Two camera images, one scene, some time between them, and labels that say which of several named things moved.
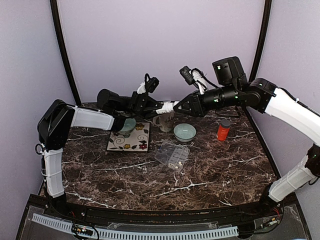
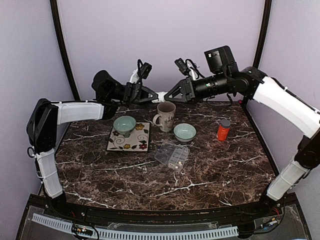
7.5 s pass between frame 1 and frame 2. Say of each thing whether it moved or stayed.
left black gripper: moved
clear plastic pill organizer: stayed
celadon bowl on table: stayed
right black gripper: moved
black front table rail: stayed
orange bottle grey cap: stayed
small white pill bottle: moved
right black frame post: stayed
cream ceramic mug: stayed
